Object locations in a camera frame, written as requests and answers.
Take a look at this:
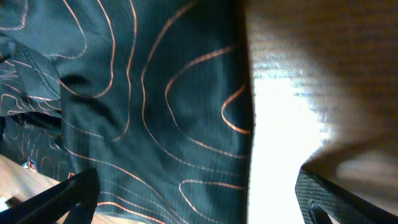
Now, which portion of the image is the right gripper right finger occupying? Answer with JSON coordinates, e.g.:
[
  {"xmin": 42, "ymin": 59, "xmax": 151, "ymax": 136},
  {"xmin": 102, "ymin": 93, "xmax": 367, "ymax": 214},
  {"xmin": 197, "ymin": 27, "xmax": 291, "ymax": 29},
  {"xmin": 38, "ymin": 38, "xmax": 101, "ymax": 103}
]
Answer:
[{"xmin": 295, "ymin": 169, "xmax": 397, "ymax": 224}]

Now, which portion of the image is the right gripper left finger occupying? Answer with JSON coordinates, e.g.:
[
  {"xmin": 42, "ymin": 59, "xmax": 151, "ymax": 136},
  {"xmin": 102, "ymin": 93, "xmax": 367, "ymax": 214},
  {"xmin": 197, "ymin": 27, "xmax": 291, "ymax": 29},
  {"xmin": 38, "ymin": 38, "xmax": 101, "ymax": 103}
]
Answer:
[{"xmin": 1, "ymin": 169, "xmax": 100, "ymax": 224}]

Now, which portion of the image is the black patterned jersey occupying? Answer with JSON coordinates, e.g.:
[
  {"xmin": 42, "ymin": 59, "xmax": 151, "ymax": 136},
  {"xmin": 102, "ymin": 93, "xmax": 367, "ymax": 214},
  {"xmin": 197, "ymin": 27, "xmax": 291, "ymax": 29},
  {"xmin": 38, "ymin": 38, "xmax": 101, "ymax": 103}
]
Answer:
[{"xmin": 1, "ymin": 0, "xmax": 253, "ymax": 223}]

